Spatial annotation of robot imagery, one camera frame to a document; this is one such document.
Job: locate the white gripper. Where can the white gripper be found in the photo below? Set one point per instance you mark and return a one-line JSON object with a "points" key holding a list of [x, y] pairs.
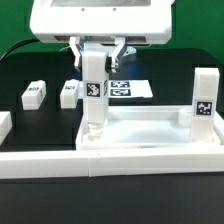
{"points": [[135, 22]]}

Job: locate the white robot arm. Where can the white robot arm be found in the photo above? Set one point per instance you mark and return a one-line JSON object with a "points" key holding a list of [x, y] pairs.
{"points": [[128, 50]]}

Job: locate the fiducial marker sheet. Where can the fiducial marker sheet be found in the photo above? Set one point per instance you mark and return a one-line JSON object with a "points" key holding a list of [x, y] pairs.
{"points": [[130, 89]]}

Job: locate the white L-shaped guide fence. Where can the white L-shaped guide fence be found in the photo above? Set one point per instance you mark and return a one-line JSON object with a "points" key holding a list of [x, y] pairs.
{"points": [[91, 163]]}

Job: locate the white block at left edge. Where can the white block at left edge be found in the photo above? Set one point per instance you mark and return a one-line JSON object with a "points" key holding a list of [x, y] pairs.
{"points": [[5, 125]]}

